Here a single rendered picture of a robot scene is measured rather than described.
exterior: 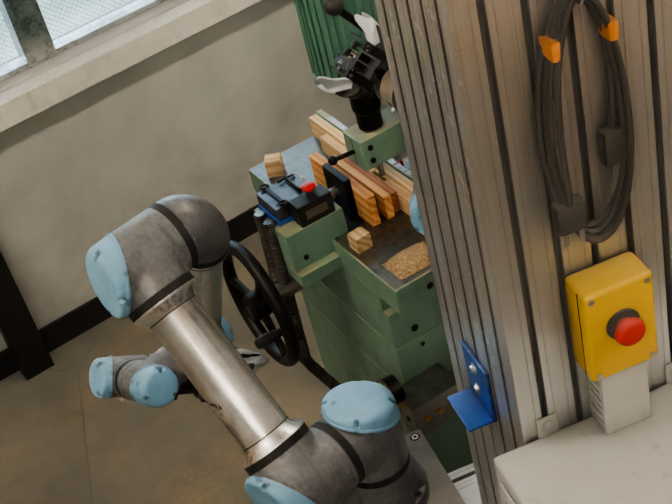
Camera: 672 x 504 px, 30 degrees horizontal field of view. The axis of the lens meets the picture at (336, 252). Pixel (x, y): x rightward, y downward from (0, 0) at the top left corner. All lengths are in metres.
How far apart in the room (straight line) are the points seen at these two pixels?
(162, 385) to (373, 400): 0.45
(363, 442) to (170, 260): 0.40
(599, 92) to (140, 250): 0.81
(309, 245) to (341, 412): 0.64
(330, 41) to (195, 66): 1.55
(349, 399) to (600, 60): 0.83
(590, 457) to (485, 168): 0.42
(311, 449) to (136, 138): 2.08
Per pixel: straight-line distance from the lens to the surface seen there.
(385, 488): 2.03
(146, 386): 2.22
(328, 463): 1.91
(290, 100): 4.08
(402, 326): 2.50
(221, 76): 3.91
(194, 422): 3.58
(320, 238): 2.52
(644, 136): 1.41
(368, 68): 2.13
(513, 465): 1.57
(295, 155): 2.82
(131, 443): 3.60
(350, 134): 2.52
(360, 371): 2.81
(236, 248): 2.50
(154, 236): 1.90
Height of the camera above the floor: 2.40
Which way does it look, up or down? 37 degrees down
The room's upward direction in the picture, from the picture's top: 15 degrees counter-clockwise
